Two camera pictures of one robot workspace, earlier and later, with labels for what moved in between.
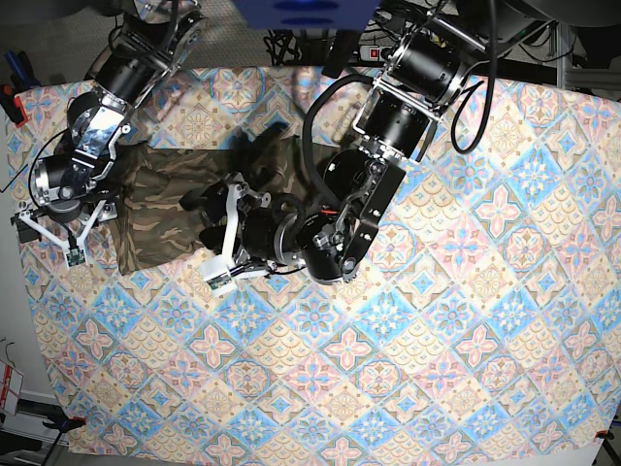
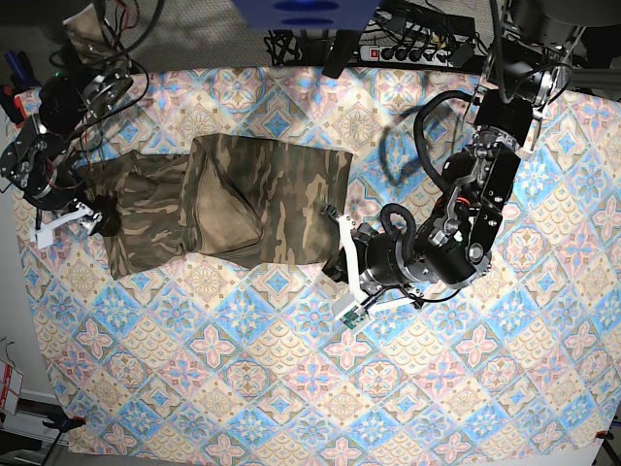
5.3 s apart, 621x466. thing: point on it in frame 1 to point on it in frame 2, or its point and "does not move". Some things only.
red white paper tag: (11, 385) does not move
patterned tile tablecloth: (483, 319) does not move
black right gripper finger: (212, 238) to (337, 267)
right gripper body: (262, 220) to (380, 258)
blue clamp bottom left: (63, 423) does not move
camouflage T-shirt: (147, 225) does not move
